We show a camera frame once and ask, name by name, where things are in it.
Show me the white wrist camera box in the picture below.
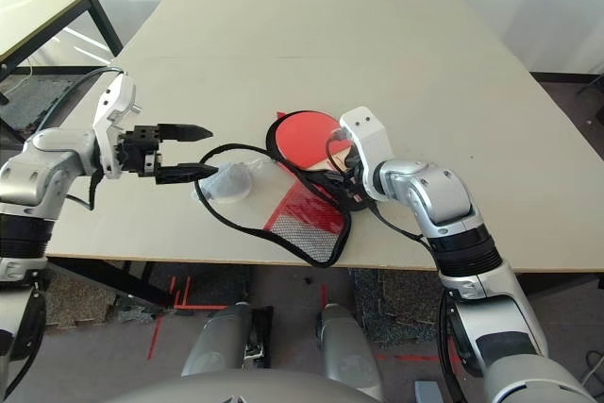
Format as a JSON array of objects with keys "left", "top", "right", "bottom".
[
  {"left": 338, "top": 106, "right": 394, "bottom": 174},
  {"left": 92, "top": 71, "right": 143, "bottom": 180}
]

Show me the black background cable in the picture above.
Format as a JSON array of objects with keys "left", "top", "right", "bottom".
[{"left": 574, "top": 80, "right": 604, "bottom": 126}]

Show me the silver robot left leg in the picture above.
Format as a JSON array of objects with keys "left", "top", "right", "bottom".
[{"left": 180, "top": 300, "right": 276, "bottom": 378}]

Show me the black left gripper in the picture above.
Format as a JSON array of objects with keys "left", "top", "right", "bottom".
[{"left": 115, "top": 122, "right": 220, "bottom": 186}]

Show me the dark grey foam mat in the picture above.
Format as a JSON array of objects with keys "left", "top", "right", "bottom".
[{"left": 0, "top": 76, "right": 79, "bottom": 134}]

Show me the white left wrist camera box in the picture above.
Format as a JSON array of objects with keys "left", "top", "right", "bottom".
[{"left": 92, "top": 71, "right": 143, "bottom": 180}]

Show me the red ping-pong paddle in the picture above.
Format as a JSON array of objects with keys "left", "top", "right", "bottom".
[{"left": 274, "top": 111, "right": 354, "bottom": 178}]

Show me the grey floor block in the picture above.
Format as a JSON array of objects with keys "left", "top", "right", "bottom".
[{"left": 414, "top": 379, "right": 445, "bottom": 403}]

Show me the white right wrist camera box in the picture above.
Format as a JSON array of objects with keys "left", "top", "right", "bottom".
[{"left": 338, "top": 106, "right": 394, "bottom": 174}]

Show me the red black paddle case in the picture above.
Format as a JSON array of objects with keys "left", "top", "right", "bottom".
[{"left": 194, "top": 109, "right": 375, "bottom": 269}]

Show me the silver robot right leg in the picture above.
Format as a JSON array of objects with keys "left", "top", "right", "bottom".
[{"left": 315, "top": 302, "right": 384, "bottom": 400}]

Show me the silver robot leg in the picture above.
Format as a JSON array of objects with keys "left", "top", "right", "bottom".
[
  {"left": 180, "top": 300, "right": 276, "bottom": 378},
  {"left": 315, "top": 302, "right": 384, "bottom": 400}
]

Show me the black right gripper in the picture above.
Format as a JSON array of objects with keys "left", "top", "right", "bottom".
[{"left": 345, "top": 146, "right": 378, "bottom": 209}]

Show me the grey white plush keychain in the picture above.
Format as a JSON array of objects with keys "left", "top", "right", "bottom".
[{"left": 190, "top": 160, "right": 276, "bottom": 207}]

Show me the black main table frame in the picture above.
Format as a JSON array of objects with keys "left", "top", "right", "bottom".
[{"left": 45, "top": 257, "right": 176, "bottom": 311}]

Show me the grey robot torso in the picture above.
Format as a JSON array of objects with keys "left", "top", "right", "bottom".
[{"left": 99, "top": 368, "right": 379, "bottom": 403}]

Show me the beige side table black frame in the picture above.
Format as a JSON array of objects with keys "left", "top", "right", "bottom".
[{"left": 0, "top": 0, "right": 126, "bottom": 108}]

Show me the dark speckled floor mat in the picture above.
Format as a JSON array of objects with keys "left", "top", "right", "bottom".
[
  {"left": 350, "top": 267, "right": 445, "bottom": 348},
  {"left": 43, "top": 269, "right": 158, "bottom": 329}
]

